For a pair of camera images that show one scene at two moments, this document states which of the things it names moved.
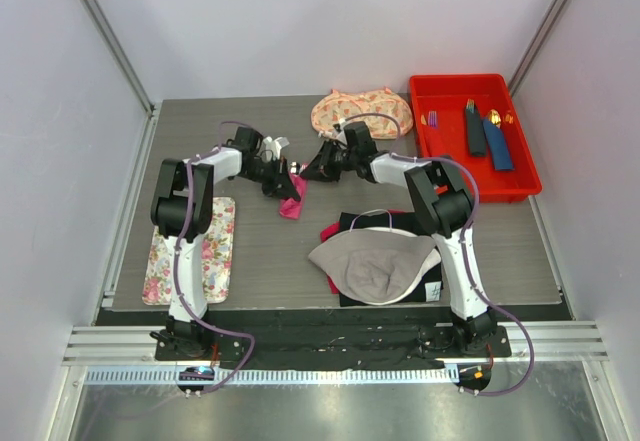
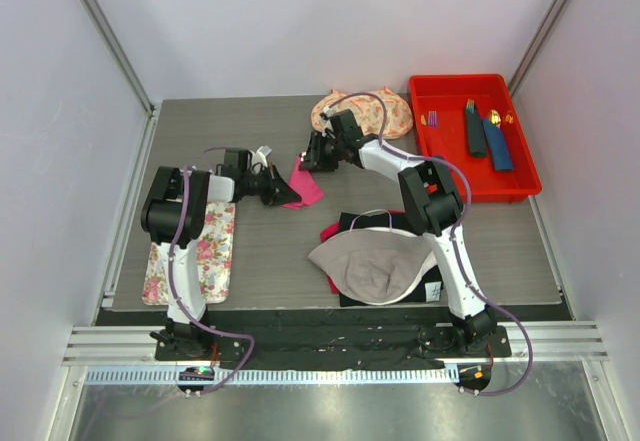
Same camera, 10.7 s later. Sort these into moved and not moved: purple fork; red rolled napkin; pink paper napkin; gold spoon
Moved: pink paper napkin
Not moved: red rolled napkin; purple fork; gold spoon
